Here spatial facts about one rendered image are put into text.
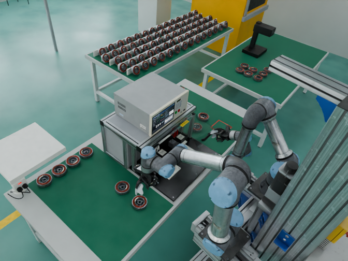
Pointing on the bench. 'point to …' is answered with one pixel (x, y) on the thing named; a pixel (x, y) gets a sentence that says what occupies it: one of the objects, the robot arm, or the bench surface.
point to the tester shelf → (124, 134)
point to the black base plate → (176, 184)
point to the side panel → (114, 147)
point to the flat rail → (164, 138)
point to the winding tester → (149, 101)
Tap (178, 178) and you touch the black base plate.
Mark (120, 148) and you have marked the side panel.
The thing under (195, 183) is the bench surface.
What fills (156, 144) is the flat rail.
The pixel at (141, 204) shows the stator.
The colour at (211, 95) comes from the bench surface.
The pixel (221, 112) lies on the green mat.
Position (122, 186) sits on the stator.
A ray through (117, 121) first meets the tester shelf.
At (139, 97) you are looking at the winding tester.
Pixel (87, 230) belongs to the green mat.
